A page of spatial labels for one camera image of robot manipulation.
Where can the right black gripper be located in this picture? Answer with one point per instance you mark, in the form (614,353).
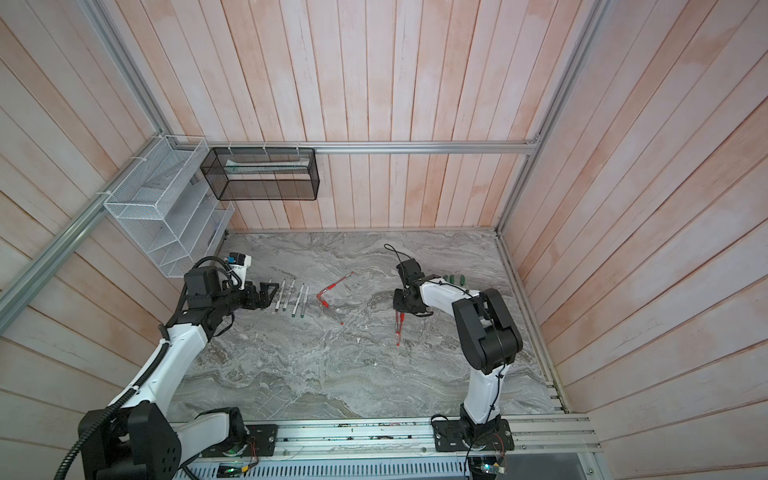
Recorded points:
(397,303)

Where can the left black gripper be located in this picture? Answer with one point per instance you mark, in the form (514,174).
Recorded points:
(265,300)

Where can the brown cap marker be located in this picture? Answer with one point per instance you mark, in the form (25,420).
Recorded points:
(280,292)

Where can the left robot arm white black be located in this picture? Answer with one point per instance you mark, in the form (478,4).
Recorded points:
(131,438)

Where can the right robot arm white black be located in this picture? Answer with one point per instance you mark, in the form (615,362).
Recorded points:
(488,336)

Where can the red gel pen top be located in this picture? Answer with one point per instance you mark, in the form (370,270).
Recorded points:
(337,282)

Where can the black mesh basket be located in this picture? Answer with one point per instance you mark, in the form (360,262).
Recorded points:
(262,173)

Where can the green circuit board left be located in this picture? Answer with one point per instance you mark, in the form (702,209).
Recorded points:
(231,471)

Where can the green circuit board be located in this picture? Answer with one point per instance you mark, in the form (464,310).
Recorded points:
(484,468)
(231,471)

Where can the green circuit board right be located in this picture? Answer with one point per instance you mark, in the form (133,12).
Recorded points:
(484,468)

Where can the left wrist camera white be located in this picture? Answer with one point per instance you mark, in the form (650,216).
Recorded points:
(239,264)

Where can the white wire mesh shelf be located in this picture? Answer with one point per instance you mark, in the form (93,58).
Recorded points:
(168,208)

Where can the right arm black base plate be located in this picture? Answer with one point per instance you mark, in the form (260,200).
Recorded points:
(460,435)

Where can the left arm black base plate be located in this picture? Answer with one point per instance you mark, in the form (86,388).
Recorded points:
(252,442)

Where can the aluminium mounting rail front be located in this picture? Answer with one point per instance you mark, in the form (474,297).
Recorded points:
(296,440)

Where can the aluminium frame rail back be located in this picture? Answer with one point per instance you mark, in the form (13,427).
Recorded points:
(375,147)

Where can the aluminium frame rail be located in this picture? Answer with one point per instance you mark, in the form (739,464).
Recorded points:
(375,147)
(36,274)

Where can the aluminium frame rail left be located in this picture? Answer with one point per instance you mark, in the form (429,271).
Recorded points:
(36,274)

